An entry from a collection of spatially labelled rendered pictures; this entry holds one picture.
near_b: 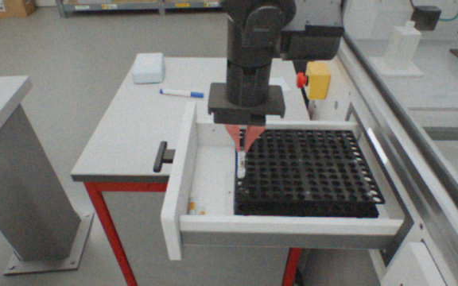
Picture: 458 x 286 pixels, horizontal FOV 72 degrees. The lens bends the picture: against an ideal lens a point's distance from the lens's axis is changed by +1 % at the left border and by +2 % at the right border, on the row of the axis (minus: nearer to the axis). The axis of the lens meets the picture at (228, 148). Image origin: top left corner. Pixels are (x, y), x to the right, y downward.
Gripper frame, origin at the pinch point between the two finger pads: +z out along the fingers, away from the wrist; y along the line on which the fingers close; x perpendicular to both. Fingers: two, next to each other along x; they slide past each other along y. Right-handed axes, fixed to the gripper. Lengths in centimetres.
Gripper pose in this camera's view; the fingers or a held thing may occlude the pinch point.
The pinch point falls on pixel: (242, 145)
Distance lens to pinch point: 48.5
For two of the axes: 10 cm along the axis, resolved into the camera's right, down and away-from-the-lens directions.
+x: -0.3, 6.6, -7.5
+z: -0.3, 7.5, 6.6
